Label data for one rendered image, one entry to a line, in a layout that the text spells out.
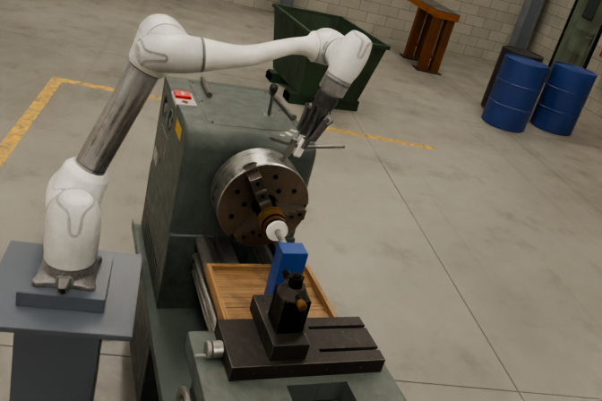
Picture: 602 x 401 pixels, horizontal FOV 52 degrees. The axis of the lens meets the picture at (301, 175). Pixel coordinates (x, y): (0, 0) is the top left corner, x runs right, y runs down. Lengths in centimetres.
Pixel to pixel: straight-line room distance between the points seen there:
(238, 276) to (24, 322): 64
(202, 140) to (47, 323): 73
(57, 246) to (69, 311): 20
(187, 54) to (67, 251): 68
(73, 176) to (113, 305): 42
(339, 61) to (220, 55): 38
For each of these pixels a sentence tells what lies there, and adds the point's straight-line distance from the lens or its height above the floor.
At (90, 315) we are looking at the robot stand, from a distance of 199.
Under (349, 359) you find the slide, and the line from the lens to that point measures 168.
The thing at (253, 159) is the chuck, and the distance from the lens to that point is 199.
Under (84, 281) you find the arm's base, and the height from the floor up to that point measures 82.
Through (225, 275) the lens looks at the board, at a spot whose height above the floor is 89.
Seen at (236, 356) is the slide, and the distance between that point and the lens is 159.
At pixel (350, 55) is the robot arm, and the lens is 193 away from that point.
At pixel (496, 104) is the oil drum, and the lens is 832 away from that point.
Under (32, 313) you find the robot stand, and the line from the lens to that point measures 200.
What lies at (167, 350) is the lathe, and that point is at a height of 54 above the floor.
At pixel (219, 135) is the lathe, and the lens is 208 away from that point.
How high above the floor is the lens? 201
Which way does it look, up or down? 23 degrees down
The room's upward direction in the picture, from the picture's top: 15 degrees clockwise
